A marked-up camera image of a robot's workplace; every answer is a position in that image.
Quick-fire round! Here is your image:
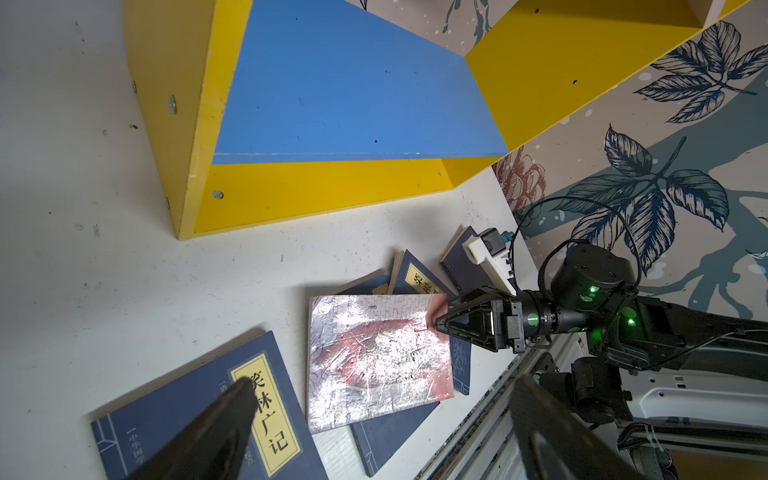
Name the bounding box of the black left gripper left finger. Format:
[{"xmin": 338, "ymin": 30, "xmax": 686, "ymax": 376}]
[{"xmin": 128, "ymin": 377, "xmax": 257, "ymax": 479}]

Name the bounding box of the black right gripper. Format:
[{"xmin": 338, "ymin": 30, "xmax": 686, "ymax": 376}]
[{"xmin": 435, "ymin": 287, "xmax": 555, "ymax": 353}]

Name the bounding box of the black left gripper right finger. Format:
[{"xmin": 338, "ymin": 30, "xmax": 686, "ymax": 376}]
[{"xmin": 509, "ymin": 375, "xmax": 642, "ymax": 480}]

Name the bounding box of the red silver illustrated book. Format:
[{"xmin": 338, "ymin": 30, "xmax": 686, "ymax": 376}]
[{"xmin": 306, "ymin": 293, "xmax": 454, "ymax": 433}]

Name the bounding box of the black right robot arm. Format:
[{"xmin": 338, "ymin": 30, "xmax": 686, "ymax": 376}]
[{"xmin": 435, "ymin": 240, "xmax": 767, "ymax": 479}]

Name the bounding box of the navy book leftmost yellow label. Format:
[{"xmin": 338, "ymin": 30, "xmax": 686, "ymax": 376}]
[{"xmin": 91, "ymin": 332, "xmax": 327, "ymax": 479}]

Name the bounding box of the yellow blue pink bookshelf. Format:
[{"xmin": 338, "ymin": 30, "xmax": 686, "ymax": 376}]
[{"xmin": 122, "ymin": 1, "xmax": 738, "ymax": 240}]

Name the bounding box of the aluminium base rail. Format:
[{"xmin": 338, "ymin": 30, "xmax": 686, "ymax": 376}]
[{"xmin": 416, "ymin": 333, "xmax": 587, "ymax": 479}]

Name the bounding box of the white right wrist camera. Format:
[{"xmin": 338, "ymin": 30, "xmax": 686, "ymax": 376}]
[{"xmin": 462, "ymin": 228, "xmax": 518, "ymax": 295}]

